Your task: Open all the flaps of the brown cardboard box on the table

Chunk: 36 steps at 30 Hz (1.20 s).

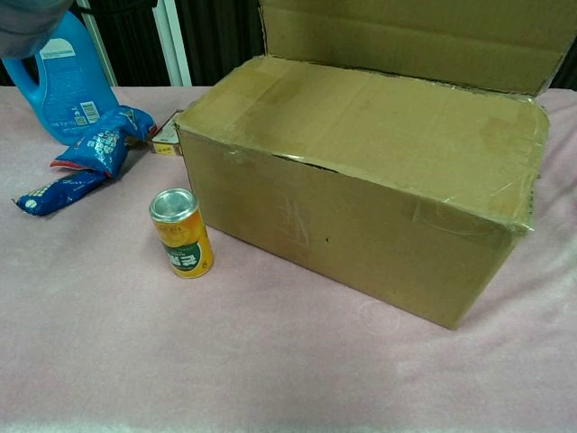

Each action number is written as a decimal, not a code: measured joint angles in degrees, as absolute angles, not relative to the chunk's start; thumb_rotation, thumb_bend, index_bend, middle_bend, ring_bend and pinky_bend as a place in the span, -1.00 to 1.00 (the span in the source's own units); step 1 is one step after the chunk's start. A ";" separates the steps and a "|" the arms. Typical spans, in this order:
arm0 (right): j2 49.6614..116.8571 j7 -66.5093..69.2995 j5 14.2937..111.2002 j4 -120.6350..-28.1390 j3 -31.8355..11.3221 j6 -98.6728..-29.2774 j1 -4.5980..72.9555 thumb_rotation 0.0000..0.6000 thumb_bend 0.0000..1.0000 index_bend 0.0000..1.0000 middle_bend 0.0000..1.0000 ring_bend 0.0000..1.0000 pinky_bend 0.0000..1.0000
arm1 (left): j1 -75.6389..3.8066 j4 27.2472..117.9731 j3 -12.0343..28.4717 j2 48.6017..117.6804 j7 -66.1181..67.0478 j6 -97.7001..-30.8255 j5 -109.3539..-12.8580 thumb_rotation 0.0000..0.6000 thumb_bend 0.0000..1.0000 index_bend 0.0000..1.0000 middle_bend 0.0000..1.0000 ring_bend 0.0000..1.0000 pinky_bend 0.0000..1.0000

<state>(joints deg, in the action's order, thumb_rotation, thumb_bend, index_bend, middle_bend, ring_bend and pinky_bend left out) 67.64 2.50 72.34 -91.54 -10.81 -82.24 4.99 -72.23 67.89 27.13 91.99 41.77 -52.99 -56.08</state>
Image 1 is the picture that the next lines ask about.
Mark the brown cardboard shipping box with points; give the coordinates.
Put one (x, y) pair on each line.
(338, 216)

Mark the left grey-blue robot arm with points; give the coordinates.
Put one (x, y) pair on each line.
(27, 22)

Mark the orange drink can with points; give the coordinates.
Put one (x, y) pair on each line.
(185, 243)

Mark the small brown flat packet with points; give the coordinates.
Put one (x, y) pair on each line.
(164, 140)

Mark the crumpled blue snack bag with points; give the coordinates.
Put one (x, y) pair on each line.
(101, 144)

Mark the pink tablecloth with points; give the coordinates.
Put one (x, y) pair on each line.
(135, 352)

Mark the blue sandwich cookie packet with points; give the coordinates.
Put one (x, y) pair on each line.
(58, 191)

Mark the blue detergent pump bottle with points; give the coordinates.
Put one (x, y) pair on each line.
(67, 90)

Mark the white frame post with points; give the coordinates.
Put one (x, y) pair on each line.
(173, 49)

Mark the thin grey frame rail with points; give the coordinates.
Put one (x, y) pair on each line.
(101, 54)

